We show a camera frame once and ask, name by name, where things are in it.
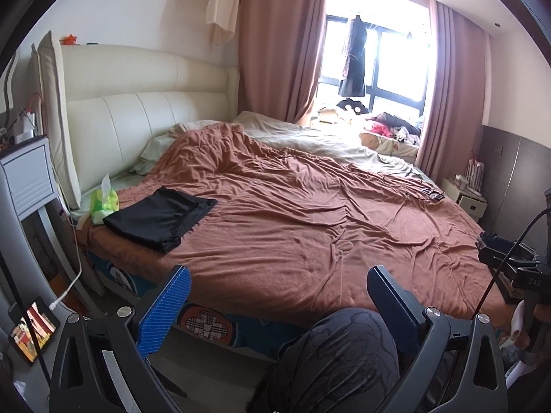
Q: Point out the wide pink curtain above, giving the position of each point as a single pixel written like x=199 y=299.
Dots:
x=280 y=43

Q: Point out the person's right hand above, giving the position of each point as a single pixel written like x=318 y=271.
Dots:
x=540 y=312

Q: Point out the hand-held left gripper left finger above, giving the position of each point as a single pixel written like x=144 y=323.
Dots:
x=165 y=309

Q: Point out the smartphone with lit screen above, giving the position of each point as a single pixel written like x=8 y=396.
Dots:
x=34 y=331

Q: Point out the white nightstand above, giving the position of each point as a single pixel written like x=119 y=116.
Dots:
x=471 y=204

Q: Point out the blue printed bed sheet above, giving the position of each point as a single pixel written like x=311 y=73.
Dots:
x=206 y=322

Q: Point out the brown blanket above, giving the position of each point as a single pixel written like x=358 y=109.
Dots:
x=301 y=232

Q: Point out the cream bed sheet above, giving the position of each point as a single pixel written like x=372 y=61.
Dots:
x=301 y=137

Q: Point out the green tissue packet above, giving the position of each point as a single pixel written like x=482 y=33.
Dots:
x=105 y=204

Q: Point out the cream hanging cloth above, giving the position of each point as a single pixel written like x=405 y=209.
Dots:
x=221 y=4

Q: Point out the bear print cushion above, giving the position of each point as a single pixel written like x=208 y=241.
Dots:
x=383 y=142

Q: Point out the operator's knee in patterned trousers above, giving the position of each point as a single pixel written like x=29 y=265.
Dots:
x=335 y=365

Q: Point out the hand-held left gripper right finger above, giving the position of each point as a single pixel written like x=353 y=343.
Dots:
x=394 y=309

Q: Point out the black t-shirt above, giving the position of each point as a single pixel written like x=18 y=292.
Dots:
x=159 y=215

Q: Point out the cream padded headboard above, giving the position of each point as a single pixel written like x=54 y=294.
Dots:
x=150 y=107

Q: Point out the narrow pink curtain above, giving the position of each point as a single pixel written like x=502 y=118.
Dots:
x=452 y=94

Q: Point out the small orange item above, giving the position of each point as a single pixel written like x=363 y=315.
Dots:
x=69 y=40

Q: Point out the pale green pillow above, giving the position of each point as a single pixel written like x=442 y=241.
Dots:
x=150 y=155

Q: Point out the dark hanging garment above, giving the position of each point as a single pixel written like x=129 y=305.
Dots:
x=355 y=60

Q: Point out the black and white plush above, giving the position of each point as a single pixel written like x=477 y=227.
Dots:
x=351 y=105

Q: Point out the dark framed window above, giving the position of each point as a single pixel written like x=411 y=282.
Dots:
x=396 y=64

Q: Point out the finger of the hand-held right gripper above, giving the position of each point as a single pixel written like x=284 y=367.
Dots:
x=493 y=249

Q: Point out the cream leaning cushion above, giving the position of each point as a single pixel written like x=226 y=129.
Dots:
x=56 y=116

